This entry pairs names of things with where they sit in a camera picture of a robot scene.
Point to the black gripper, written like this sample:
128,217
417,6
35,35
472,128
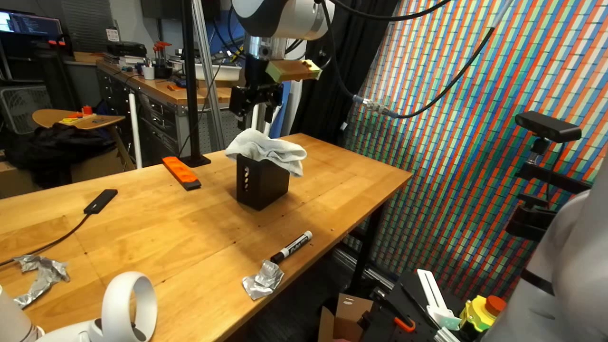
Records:
259,73

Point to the white terry towel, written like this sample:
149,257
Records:
267,149

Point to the black perforated box container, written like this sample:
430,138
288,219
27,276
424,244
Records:
259,183

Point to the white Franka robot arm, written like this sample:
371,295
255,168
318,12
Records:
278,16

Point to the black vertical stand pole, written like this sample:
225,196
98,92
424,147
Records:
193,82

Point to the black curtain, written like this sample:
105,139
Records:
343,63

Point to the orange rectangular block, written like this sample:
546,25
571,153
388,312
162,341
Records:
181,172

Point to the black and white marker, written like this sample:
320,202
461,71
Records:
293,246

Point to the small crumpled foil wrapper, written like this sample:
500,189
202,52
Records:
263,280

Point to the flat black handheld device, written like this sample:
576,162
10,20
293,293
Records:
101,200

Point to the black bag on chair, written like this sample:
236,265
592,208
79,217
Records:
58,149

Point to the cardboard box with white plastic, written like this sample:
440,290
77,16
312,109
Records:
345,316

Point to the lit computer monitor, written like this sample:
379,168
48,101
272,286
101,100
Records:
29,24

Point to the white VR controller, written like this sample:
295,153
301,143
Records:
126,310

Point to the black clamp with orange grip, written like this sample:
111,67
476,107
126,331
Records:
400,310

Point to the large crumpled foil piece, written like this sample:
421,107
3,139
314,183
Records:
41,276

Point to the yellow red emergency stop button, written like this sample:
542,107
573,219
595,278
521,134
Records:
483,312

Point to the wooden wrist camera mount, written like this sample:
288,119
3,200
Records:
291,69

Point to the white plastic bracket piece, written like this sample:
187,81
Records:
438,297

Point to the black stereo camera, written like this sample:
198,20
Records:
548,126

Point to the black camera stand mount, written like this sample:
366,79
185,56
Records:
538,191

